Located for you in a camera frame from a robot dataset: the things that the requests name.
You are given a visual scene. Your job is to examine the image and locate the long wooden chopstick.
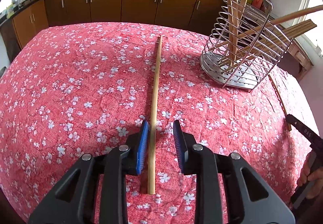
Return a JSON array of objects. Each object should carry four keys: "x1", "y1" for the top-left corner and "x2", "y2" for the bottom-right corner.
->
[{"x1": 147, "y1": 35, "x2": 163, "y2": 195}]

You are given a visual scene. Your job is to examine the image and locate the lower wooden kitchen cabinets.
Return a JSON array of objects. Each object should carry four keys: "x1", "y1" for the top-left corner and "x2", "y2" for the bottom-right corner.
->
[{"x1": 13, "y1": 0, "x2": 224, "y2": 48}]

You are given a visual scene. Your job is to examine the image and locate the person's right hand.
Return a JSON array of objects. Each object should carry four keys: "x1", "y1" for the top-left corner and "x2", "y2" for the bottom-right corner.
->
[{"x1": 297, "y1": 158, "x2": 323, "y2": 199}]

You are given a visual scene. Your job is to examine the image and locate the red floral tablecloth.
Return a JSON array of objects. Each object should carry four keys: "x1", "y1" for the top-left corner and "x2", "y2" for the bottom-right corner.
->
[{"x1": 0, "y1": 21, "x2": 314, "y2": 224}]

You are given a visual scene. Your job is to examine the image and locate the chopstick bundle in holder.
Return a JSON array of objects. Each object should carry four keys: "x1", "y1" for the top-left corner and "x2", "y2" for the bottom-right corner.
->
[{"x1": 218, "y1": 0, "x2": 318, "y2": 71}]

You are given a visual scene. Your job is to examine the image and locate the wire metal utensil holder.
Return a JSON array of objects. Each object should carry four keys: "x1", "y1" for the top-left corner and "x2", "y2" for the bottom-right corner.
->
[{"x1": 200, "y1": 0, "x2": 293, "y2": 91}]

